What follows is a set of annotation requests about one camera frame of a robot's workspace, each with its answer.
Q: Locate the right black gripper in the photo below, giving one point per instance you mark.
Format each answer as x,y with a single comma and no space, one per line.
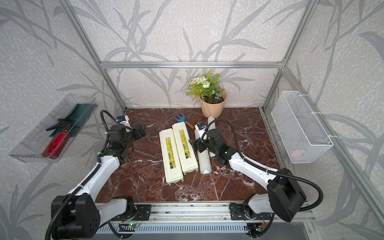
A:
194,143

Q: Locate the cream wrap dispenser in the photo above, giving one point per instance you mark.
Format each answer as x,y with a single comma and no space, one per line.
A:
186,154
171,160

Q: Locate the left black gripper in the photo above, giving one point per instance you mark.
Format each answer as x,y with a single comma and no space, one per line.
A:
142,132

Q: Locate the blue garden hand rake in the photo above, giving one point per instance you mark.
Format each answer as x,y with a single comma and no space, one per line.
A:
182,118

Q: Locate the red spray bottle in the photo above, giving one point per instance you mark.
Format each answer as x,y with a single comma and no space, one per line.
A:
59,141

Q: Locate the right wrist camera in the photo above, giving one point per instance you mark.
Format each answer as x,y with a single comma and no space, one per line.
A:
200,126

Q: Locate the green cloth in tray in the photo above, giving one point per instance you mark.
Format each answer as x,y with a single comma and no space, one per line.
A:
79,115

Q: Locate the long plastic wrap roll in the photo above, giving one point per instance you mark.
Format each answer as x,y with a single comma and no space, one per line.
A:
204,159

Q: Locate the potted artificial flower plant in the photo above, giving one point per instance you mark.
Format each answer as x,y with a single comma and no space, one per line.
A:
207,90

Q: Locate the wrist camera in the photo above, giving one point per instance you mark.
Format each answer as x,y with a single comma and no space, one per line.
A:
123,120
200,126

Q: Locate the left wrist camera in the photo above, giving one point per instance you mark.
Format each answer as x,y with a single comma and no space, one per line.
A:
123,120

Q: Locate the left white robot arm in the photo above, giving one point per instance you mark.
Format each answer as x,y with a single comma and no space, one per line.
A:
76,215

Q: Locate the white wire mesh basket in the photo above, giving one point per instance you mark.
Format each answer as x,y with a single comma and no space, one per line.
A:
299,127

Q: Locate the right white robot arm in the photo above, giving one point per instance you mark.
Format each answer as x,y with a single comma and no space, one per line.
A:
284,195

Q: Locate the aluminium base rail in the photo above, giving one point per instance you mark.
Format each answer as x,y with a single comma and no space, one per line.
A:
202,218

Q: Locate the pink item in basket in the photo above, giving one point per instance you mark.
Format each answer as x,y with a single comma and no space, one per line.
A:
296,155

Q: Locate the clear plastic wall tray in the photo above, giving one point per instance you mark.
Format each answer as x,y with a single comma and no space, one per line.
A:
49,140

